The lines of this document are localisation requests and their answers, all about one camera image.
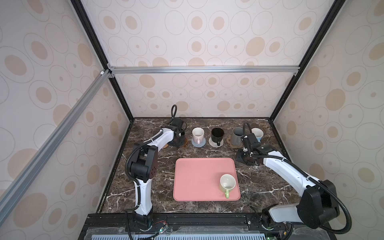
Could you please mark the light blue mug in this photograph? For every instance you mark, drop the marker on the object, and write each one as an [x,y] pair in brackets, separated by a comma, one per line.
[258,134]

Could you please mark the black corner frame post left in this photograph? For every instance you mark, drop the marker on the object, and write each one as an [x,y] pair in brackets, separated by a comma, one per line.
[96,44]

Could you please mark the white mug pink handle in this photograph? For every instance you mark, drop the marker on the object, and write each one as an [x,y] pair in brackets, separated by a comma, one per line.
[198,135]

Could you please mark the silver aluminium rail back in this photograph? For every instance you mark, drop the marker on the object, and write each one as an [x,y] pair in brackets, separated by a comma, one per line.
[204,69]

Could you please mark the grey woven coaster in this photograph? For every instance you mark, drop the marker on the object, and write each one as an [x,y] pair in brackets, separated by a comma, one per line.
[200,145]

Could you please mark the paw print coaster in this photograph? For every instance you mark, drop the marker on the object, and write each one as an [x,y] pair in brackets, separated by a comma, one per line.
[230,144]

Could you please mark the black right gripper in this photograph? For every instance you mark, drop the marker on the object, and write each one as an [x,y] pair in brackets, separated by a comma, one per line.
[239,153]

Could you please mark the multicolour woven coaster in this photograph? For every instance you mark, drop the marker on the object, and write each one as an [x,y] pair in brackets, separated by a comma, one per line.
[214,144]

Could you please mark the grey mug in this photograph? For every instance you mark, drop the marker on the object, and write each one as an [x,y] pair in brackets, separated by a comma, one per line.
[236,138]

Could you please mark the black mug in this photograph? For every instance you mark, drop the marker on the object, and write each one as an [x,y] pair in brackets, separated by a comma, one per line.
[217,135]

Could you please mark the silver aluminium rail left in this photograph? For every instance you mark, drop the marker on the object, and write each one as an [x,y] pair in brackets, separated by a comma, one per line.
[23,181]

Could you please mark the white mug green handle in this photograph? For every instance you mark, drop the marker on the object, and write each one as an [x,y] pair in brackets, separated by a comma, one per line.
[227,184]

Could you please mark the silver aluminium rail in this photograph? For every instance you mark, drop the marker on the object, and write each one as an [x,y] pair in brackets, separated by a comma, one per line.
[204,69]
[23,181]

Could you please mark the black corner frame post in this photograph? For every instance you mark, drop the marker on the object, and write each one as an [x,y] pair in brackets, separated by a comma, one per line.
[96,44]
[321,33]

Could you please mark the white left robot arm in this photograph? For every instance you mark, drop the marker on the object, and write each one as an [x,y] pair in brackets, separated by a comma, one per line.
[141,167]

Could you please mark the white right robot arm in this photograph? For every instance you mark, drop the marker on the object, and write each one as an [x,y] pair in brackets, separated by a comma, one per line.
[319,206]

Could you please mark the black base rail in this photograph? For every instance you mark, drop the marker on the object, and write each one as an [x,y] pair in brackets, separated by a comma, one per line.
[206,226]

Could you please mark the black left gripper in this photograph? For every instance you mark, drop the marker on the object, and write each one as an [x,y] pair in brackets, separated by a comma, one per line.
[181,143]

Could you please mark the pink tray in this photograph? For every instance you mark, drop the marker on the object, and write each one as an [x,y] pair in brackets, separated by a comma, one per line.
[198,179]

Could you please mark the black corner frame post right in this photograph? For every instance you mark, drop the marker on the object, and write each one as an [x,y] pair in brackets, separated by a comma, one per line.
[321,33]

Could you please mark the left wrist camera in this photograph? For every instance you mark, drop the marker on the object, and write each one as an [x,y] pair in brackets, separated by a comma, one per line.
[177,122]

